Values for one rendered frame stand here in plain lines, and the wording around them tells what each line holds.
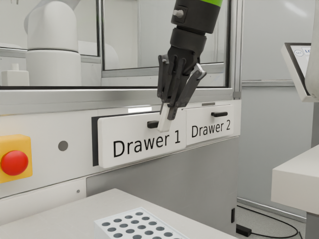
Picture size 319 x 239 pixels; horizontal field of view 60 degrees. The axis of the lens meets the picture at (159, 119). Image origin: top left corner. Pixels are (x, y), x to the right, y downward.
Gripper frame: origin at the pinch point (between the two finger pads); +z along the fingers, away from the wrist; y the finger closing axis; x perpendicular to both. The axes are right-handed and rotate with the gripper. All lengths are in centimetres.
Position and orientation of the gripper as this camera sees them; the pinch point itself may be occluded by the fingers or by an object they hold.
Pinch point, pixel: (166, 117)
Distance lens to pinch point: 65.5
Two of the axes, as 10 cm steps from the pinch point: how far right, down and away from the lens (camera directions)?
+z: -2.5, 9.1, 3.4
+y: 6.8, 4.1, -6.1
